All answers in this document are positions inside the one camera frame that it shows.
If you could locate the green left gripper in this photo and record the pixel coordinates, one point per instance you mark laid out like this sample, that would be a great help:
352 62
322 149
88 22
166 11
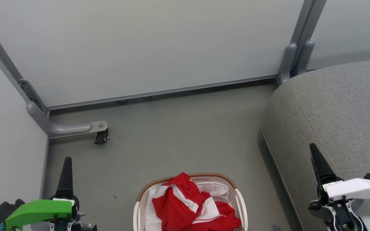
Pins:
40 210

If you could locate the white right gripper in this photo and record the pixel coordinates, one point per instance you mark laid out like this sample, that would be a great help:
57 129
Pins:
355 189

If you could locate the red and white garment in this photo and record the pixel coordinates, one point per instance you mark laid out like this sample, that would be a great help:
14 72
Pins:
172 208

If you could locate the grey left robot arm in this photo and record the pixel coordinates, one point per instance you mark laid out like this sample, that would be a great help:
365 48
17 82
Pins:
42 227

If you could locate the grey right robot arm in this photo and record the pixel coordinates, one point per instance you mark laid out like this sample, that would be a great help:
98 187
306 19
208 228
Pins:
369 224

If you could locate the grey fabric sofa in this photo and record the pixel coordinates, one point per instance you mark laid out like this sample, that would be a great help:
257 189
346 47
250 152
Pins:
348 112

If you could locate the grey partition support leg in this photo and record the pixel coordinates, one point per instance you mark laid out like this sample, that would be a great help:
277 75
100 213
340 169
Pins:
63 128

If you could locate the black caster wheel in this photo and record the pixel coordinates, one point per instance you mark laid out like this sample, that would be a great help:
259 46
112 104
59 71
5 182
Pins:
101 138

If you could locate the white wicker-rimmed laundry basket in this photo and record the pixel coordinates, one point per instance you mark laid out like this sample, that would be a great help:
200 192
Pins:
242 208

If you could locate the white fabric basket liner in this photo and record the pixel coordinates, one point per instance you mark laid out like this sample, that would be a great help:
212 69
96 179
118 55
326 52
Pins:
217 189

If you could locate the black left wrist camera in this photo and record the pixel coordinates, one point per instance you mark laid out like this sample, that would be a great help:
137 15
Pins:
3 210

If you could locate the grey partition post foot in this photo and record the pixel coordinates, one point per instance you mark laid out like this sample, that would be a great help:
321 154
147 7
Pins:
305 56
286 62

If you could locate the grey partition corner post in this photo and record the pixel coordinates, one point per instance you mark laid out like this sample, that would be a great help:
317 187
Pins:
5 59

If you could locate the grey partition bottom rail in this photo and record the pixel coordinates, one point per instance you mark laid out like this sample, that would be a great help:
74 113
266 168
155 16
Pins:
172 91

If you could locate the grey partition double post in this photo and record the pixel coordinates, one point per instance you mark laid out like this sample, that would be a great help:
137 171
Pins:
307 19

